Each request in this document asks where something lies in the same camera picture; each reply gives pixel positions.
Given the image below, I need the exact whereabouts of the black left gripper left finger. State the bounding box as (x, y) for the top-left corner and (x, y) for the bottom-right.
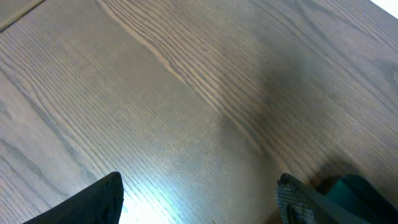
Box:
(26, 172), (124, 224)

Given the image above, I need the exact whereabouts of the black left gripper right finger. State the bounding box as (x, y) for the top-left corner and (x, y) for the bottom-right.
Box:
(276, 173), (366, 224)

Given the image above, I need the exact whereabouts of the dark green rectangular tray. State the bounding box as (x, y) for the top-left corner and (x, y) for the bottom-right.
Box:
(315, 174), (397, 224)

